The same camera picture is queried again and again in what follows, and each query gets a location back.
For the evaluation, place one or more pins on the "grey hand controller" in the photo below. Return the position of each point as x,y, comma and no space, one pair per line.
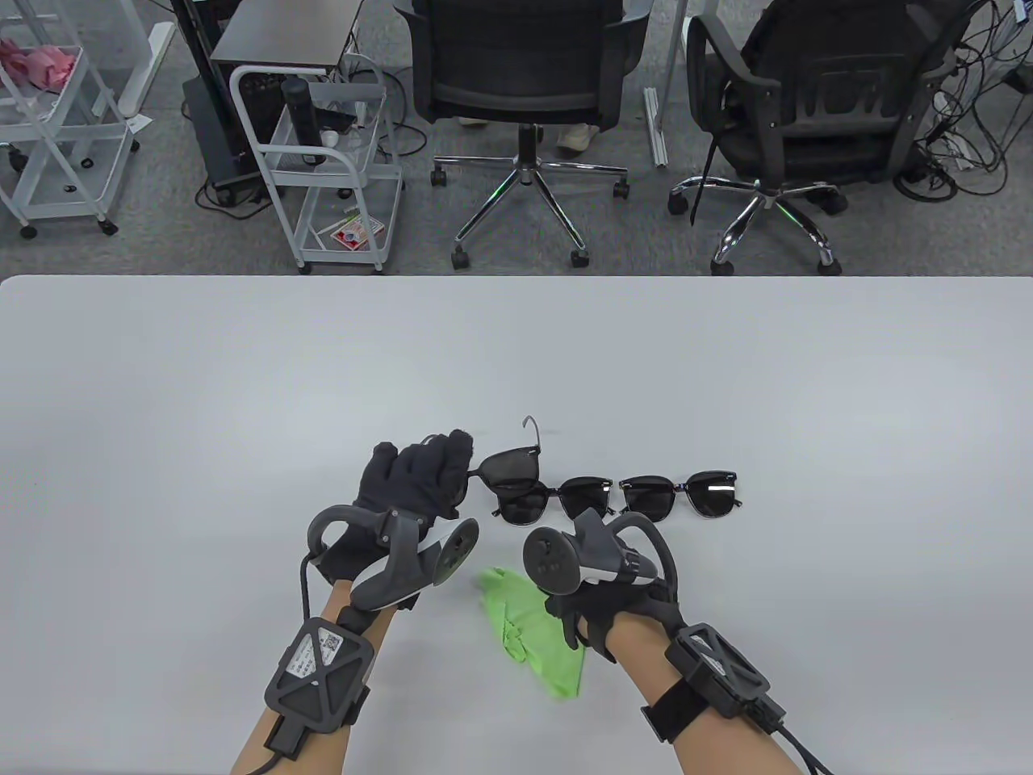
549,557
387,581

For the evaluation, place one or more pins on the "white power strip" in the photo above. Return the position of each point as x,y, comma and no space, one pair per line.
960,153

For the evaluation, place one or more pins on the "grey right hand controller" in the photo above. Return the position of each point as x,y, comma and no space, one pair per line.
549,557

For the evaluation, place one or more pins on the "black left wrist tracker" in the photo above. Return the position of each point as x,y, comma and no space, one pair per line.
319,670

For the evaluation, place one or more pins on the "green cleaning cloth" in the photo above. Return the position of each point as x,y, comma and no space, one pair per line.
541,646

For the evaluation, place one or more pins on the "small mirrored oval sunglasses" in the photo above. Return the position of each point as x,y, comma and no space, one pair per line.
512,468

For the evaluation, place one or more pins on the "person's left hand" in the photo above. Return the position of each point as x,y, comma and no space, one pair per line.
420,476

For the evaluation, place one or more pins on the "black power adapter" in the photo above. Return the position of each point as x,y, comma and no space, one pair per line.
1017,78

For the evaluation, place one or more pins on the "thick black square sunglasses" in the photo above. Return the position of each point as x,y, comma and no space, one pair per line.
646,494

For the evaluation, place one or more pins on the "person's right hand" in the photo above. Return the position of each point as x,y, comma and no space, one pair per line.
621,601

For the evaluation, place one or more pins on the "red and white packet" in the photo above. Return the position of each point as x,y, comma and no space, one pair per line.
355,234

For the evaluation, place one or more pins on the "black right wrist tracker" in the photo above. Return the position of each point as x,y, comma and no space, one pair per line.
718,666

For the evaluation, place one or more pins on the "black wrist tracker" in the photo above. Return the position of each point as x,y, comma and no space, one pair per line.
319,670
718,666

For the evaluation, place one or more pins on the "dark side table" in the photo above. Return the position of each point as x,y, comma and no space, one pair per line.
282,32

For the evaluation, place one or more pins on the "grey flat device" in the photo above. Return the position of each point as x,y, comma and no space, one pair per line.
347,93

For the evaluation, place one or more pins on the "white table leg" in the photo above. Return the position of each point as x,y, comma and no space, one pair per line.
655,129

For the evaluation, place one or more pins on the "grey left hand controller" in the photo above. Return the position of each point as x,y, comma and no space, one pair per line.
387,581

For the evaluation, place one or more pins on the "black computer tower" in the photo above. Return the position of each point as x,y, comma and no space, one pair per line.
214,137

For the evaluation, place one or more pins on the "black office chair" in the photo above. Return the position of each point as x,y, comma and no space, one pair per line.
516,48
823,81

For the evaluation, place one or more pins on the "white paper tag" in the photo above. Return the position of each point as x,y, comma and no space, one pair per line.
137,123

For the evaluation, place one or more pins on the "person's right forearm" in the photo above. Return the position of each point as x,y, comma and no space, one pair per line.
637,654

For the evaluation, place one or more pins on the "black bottle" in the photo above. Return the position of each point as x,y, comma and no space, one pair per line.
300,113

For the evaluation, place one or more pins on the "black desk leg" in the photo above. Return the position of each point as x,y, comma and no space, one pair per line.
194,40

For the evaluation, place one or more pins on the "pink cloth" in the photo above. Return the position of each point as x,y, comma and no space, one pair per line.
40,64

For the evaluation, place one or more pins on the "white table foot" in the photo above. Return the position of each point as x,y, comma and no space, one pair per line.
145,69

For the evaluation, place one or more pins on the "thin-frame dark sunglasses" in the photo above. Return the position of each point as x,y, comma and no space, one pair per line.
585,496

